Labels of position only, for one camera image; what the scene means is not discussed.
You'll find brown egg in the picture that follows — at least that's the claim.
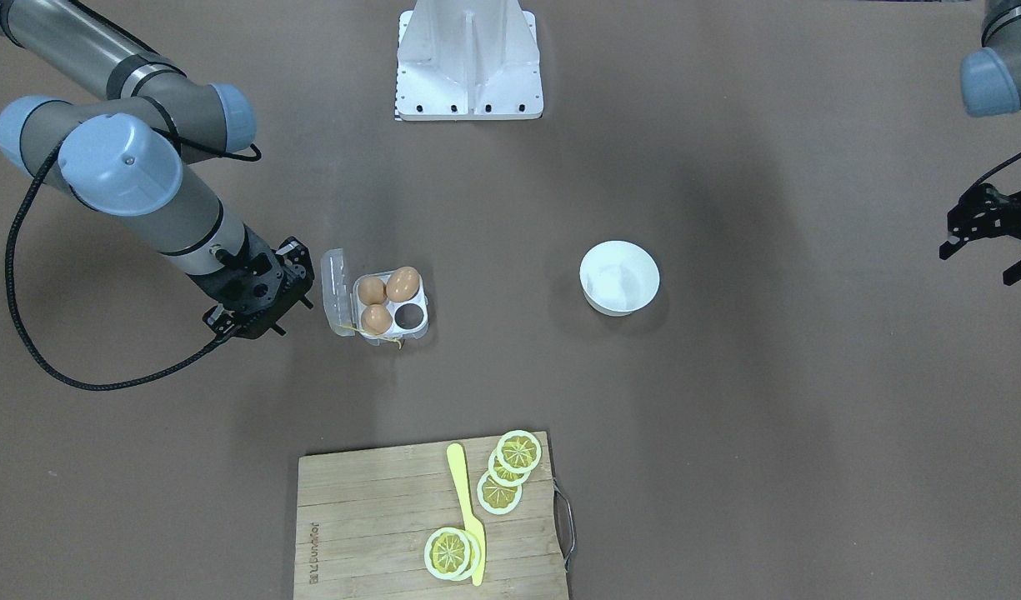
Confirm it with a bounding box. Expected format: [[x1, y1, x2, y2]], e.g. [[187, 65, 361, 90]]
[[355, 276, 388, 305], [385, 266, 420, 303], [360, 304, 393, 337]]

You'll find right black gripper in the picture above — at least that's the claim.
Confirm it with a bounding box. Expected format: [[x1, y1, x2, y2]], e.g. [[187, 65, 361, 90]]
[[195, 226, 314, 339]]

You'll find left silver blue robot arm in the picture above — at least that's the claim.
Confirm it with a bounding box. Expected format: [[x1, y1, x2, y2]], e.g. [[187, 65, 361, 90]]
[[939, 1, 1021, 286]]

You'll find yellow plastic knife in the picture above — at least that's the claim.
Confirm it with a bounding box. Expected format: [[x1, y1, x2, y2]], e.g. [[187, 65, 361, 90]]
[[446, 442, 487, 588]]

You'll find black camera cable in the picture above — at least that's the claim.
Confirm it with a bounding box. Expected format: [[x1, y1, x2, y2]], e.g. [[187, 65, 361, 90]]
[[5, 133, 263, 393], [972, 138, 1021, 191]]

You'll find yellow string on box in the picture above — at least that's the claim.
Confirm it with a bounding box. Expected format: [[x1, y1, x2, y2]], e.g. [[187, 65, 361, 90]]
[[340, 323, 404, 351]]

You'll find lemon slice top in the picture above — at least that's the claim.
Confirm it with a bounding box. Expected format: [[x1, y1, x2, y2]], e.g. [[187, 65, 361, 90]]
[[494, 430, 542, 474]]

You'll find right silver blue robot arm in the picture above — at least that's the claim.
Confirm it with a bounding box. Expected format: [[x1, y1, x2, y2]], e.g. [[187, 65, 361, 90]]
[[0, 1, 313, 339]]

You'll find lemon slice under knife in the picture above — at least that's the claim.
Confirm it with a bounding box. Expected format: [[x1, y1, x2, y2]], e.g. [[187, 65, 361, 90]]
[[456, 529, 481, 581]]

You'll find clear plastic egg box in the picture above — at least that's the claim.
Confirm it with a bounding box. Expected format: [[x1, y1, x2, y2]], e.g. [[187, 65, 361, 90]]
[[320, 249, 430, 347]]

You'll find brown egg in box front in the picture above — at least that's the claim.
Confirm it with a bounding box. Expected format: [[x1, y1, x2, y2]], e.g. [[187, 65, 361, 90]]
[[360, 304, 393, 337]]

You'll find lemon slice near knife tip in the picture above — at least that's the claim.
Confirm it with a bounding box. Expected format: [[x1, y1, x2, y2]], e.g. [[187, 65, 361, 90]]
[[423, 527, 471, 582]]

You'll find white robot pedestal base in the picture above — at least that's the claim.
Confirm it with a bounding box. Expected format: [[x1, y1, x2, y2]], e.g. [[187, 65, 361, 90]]
[[393, 1, 544, 122]]

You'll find lemon slice lower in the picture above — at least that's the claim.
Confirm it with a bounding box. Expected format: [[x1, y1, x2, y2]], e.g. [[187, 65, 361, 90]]
[[477, 472, 524, 515]]

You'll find wooden cutting board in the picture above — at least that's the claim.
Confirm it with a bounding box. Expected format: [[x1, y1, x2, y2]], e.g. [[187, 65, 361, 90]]
[[293, 442, 575, 599]]

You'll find white paper bowl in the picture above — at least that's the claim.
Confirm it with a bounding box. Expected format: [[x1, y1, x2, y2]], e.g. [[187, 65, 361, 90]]
[[578, 240, 660, 318]]

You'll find lemon slice middle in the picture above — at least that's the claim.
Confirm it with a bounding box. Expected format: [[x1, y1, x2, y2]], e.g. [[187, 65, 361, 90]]
[[487, 451, 532, 488]]

